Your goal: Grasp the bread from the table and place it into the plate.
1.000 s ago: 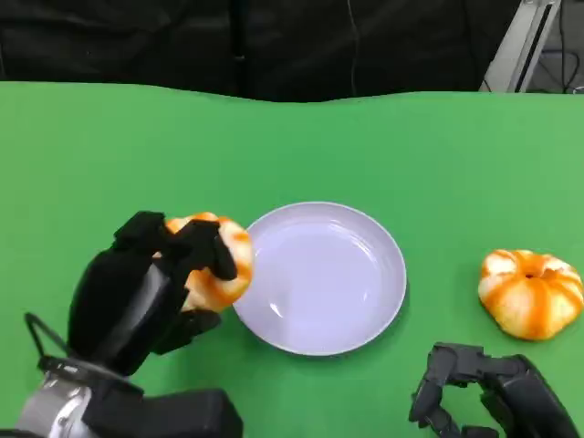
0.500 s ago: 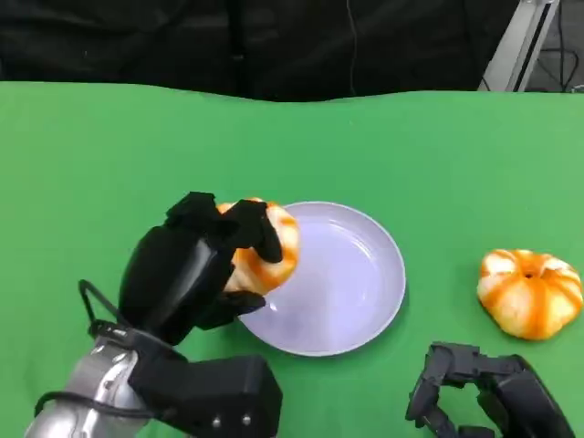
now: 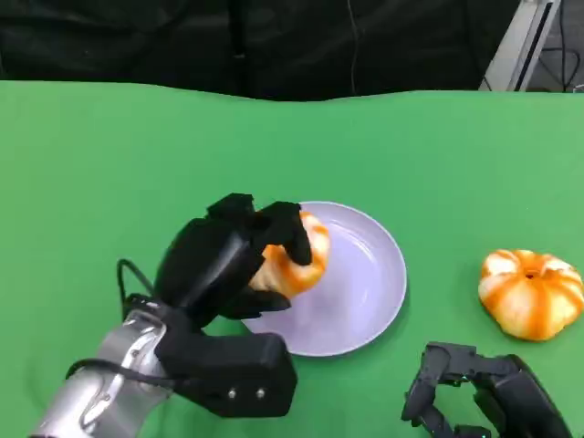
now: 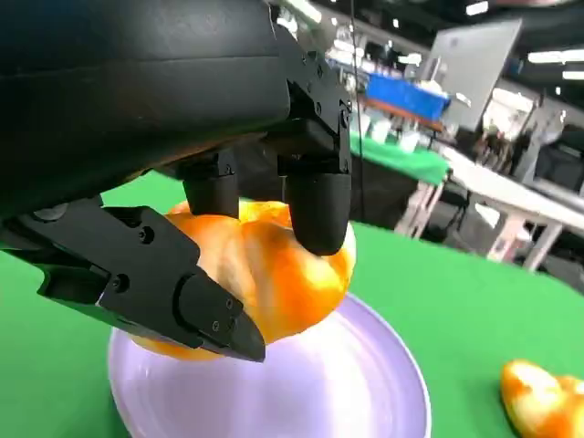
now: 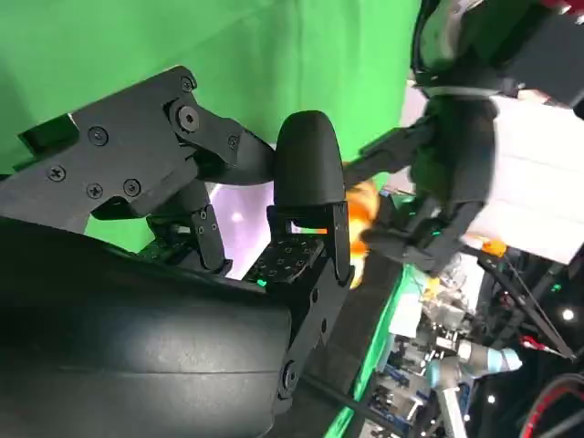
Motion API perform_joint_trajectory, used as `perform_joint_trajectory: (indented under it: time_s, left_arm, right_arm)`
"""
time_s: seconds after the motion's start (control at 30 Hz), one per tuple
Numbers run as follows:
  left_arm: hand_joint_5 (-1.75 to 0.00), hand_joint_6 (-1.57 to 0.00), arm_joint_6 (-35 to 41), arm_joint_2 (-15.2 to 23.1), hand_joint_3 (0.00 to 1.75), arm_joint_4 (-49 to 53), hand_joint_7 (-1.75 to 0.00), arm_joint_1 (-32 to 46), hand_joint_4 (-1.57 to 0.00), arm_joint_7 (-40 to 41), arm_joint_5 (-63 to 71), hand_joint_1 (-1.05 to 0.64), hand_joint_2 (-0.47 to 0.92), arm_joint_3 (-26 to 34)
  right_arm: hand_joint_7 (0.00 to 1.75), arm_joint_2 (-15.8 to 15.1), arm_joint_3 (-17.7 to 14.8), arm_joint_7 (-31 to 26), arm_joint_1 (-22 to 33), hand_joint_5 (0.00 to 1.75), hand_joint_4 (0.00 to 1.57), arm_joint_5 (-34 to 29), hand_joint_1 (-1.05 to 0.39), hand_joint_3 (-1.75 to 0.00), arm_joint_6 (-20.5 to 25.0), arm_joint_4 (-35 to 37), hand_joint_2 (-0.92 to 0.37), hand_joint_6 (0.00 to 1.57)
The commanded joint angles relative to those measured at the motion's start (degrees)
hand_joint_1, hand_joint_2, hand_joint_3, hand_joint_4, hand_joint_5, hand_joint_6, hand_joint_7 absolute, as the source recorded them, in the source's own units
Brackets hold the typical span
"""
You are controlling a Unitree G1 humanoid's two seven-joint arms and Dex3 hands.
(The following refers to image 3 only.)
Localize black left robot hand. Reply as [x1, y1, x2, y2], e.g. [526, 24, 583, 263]
[153, 193, 314, 329]

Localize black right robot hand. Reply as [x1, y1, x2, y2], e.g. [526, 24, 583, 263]
[401, 341, 575, 438]

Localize orange and white bread roll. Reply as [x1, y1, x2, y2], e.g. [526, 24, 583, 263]
[477, 248, 584, 342]
[248, 211, 330, 297]

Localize green table cloth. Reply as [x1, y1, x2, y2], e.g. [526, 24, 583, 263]
[0, 79, 584, 438]

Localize lilac plate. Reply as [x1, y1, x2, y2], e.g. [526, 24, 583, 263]
[240, 200, 408, 358]

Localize black backdrop curtain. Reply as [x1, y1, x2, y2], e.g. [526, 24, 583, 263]
[0, 0, 524, 101]

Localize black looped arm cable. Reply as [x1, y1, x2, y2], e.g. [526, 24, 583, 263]
[65, 358, 193, 389]
[116, 258, 159, 316]

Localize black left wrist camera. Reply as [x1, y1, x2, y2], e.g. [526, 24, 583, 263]
[157, 331, 298, 419]

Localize black floor cables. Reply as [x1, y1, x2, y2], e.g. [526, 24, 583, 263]
[557, 43, 584, 93]

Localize grey metal frame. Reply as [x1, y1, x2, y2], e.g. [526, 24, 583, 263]
[477, 0, 562, 92]

